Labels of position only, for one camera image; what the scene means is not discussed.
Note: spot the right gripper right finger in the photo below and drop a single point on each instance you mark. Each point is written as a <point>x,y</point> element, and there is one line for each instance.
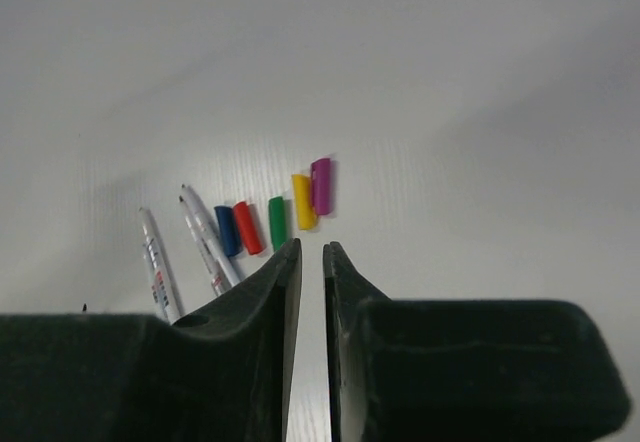
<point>463,370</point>

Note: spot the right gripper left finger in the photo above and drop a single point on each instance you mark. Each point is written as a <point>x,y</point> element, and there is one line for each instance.
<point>221,373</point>

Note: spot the blue pen cap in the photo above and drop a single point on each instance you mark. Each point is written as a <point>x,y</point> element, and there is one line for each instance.
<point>229,235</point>

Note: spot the green pen cap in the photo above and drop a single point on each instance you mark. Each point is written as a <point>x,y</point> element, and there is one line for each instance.
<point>278,222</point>

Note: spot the green marker pen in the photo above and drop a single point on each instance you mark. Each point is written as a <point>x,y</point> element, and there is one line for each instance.
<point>158,306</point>

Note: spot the purple marker pen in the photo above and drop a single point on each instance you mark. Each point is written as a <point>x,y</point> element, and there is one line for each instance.
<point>205,226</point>

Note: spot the yellow marker pen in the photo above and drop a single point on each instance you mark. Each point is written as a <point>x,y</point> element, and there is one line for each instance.
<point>163,275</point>

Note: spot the red marker pen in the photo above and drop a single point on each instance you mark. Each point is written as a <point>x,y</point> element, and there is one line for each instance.
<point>215,273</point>

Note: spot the red pen cap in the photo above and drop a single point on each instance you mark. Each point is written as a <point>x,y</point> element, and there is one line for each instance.
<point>247,228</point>

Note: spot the yellow pen cap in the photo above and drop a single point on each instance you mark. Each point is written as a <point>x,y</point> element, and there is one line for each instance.
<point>305,213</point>

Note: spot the purple pen cap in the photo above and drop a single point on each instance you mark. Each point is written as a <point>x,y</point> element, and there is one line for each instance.
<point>321,190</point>

